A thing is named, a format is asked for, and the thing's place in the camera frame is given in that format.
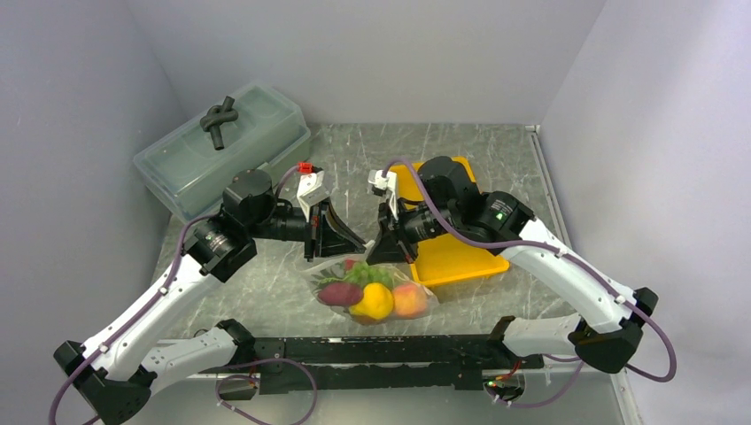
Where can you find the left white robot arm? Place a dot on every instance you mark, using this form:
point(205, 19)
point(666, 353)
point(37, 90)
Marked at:
point(119, 368)

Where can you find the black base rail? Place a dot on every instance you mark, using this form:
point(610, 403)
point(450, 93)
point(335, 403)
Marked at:
point(459, 362)

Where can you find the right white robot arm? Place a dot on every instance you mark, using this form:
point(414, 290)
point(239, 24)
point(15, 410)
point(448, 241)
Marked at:
point(607, 326)

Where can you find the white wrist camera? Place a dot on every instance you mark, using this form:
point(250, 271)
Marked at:
point(312, 187)
point(385, 184)

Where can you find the green toy grapes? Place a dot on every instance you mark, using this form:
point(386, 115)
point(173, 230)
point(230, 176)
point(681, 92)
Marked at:
point(363, 274)

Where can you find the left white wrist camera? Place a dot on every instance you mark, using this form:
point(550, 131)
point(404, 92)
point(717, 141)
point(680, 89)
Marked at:
point(312, 187)

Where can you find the clear lidded storage box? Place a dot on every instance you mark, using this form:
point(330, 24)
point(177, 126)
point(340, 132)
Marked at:
point(187, 175)

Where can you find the yellow plastic tray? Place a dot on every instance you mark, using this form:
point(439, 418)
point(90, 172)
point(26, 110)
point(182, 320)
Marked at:
point(445, 260)

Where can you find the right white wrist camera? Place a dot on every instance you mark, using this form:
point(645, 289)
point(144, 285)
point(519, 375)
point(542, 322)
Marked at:
point(385, 184)

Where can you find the clear zip top bag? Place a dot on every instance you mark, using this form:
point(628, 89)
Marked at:
point(325, 271)

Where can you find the black knotted foam tube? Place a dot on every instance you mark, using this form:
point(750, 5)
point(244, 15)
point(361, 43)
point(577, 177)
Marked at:
point(215, 117)

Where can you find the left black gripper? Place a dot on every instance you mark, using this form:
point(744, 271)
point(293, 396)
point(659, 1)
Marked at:
point(335, 237)

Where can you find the purple toy sweet potato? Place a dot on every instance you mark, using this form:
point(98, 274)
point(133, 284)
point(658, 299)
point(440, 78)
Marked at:
point(341, 293)

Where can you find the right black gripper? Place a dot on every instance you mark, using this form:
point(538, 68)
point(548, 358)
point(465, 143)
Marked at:
point(389, 246)

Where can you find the yellow toy pear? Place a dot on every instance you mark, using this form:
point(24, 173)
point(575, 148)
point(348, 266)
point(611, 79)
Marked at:
point(376, 304)

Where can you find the toy peach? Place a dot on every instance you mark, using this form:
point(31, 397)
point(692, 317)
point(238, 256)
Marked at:
point(410, 300)

